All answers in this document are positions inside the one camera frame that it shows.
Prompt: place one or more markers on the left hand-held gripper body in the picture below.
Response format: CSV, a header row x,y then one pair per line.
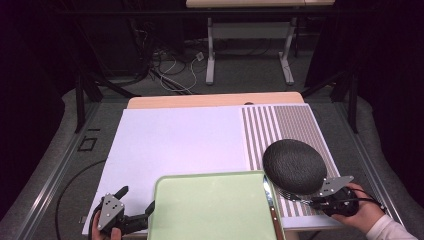
x,y
110,210

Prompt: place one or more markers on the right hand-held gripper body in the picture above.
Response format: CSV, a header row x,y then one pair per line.
x,y
335,186

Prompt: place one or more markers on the black round plate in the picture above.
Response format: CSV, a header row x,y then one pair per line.
x,y
295,166

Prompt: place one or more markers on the light green tray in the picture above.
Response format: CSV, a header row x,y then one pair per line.
x,y
213,206

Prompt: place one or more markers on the person's left hand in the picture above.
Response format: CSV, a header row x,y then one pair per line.
x,y
115,235

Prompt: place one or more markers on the person's right hand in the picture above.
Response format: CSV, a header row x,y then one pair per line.
x,y
361,210

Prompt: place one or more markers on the black metal stand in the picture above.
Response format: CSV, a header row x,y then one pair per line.
x,y
80,100
352,100

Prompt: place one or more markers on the striped placemat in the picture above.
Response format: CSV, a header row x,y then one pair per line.
x,y
263,126

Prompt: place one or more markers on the white-legged table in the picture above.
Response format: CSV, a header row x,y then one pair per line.
x,y
250,31

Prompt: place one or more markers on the aluminium floor rail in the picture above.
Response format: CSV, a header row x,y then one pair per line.
x,y
370,160
53,173

